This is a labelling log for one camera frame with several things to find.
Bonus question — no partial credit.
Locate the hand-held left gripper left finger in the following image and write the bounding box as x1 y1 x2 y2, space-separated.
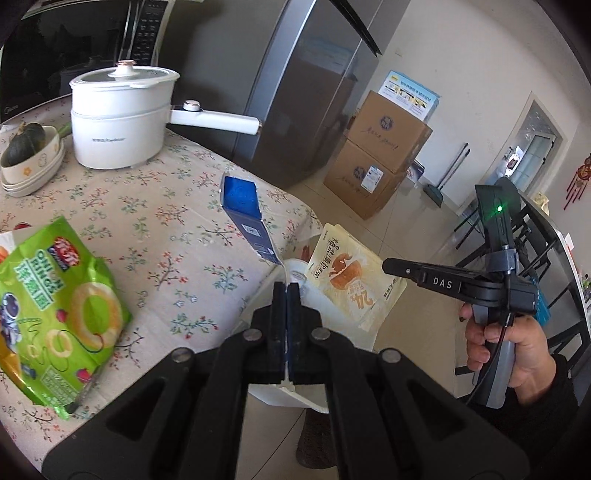
41 282 288 480

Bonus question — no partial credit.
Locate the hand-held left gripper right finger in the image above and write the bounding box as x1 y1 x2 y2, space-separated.
288 283 530 480

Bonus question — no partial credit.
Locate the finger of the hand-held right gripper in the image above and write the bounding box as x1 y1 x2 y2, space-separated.
382 257 491 297

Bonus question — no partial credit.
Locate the white trash bin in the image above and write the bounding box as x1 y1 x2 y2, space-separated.
249 258 386 414

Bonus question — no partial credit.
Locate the yellow bread packet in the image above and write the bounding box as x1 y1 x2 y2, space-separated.
305 223 408 333

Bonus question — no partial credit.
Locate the blue drink carton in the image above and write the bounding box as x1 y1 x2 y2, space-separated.
219 172 293 289

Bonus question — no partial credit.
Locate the person's right forearm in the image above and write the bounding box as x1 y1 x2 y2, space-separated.
501 354 583 480

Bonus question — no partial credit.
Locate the person's right hand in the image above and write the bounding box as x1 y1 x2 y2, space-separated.
455 305 556 403

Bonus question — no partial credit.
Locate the black dining table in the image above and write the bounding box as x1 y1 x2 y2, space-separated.
517 194 591 366

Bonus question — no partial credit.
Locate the broom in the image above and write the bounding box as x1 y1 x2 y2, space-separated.
427 143 470 206

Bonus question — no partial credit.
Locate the brown cardboard box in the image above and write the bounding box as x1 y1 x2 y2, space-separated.
344 90 434 175
323 138 419 220

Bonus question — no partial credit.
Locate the brown floor mat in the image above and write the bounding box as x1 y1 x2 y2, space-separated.
294 408 334 470

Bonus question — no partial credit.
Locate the floral tablecloth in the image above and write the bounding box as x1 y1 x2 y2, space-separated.
0 95 324 455

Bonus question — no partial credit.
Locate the white door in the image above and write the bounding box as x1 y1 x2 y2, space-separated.
496 91 565 186

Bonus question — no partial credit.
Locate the blue and white box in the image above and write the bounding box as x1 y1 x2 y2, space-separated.
376 70 441 123

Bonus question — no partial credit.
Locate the green snack bag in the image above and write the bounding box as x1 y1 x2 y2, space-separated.
0 216 134 420

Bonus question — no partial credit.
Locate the grey refrigerator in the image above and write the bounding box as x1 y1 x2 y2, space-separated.
157 0 413 188

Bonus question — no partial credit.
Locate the white electric pot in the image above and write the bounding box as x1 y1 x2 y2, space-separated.
69 61 263 169

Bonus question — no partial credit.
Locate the white shallow bowl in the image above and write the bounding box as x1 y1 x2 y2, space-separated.
0 150 65 191
1 159 66 199

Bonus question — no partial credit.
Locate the white snack packet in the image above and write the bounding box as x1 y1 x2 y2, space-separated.
0 227 36 260

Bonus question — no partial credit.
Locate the cream flower-print bowl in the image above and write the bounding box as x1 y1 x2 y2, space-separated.
0 126 64 184

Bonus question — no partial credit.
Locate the white pot lid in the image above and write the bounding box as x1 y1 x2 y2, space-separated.
69 61 180 91

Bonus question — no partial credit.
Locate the green squash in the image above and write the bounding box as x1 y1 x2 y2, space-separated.
4 122 47 167

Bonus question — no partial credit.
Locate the black microwave oven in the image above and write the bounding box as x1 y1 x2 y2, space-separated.
0 0 170 126

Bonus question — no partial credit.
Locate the red wall ornament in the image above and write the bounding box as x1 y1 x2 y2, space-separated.
565 154 591 211

